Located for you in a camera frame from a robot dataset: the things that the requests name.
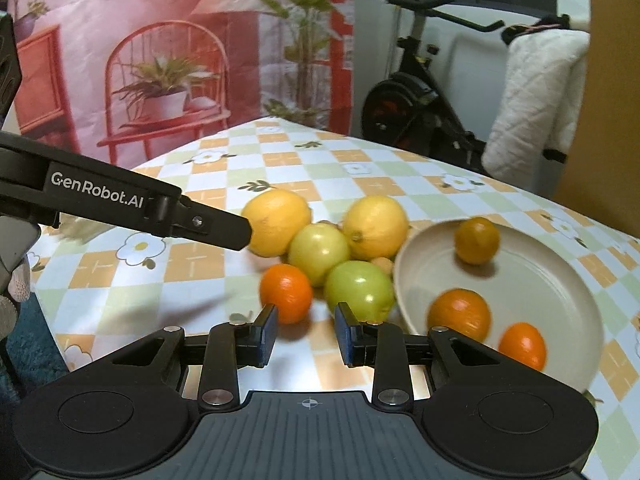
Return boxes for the green apple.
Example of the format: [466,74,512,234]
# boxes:
[324,261,396,325]
[287,223,352,287]

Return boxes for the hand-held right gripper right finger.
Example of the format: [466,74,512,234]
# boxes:
[334,302,556,408]

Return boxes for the dark orange tangerine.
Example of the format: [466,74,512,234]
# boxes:
[454,217,501,266]

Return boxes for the person's left hand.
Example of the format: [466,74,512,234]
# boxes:
[0,260,32,336]

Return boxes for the white quilted blanket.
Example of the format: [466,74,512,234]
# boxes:
[482,27,591,178]

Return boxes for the black garment pink trim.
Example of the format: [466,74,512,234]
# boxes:
[501,14,571,43]

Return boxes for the yellow lemon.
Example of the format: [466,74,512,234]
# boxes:
[242,189,313,258]
[342,195,410,261]

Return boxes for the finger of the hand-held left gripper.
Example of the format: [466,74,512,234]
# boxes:
[145,195,253,252]

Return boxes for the black exercise bike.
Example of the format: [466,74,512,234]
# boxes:
[362,0,568,173]

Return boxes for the red printed backdrop cloth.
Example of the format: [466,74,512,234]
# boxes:
[0,0,358,171]

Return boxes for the wooden board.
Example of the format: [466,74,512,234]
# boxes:
[555,0,640,238]

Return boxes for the teal shaggy rug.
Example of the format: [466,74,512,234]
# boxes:
[0,300,68,401]

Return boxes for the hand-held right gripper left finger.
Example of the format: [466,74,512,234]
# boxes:
[75,304,279,409]

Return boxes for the beige round plate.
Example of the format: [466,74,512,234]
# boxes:
[392,220,606,396]

